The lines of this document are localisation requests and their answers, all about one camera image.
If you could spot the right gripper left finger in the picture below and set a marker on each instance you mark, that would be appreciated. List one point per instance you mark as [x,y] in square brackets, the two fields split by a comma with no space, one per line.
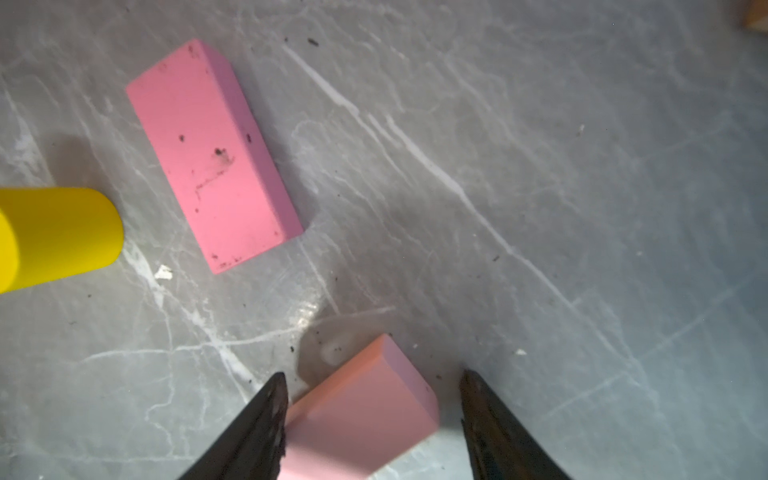
[253,445]

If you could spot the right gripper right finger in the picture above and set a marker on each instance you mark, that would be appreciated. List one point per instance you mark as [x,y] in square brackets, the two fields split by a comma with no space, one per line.
[499,446]

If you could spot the light pink rectangular block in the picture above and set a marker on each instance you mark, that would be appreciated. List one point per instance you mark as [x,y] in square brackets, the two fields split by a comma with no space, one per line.
[372,410]

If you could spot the dark pink rectangular block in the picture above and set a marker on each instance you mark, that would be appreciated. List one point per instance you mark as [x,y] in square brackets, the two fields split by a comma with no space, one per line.
[211,150]

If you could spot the plain wooden plank block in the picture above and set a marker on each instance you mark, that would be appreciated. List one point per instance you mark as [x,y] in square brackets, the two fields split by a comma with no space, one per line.
[756,17]

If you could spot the yellow cylinder block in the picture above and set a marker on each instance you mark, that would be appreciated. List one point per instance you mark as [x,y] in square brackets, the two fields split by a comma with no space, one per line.
[48,234]

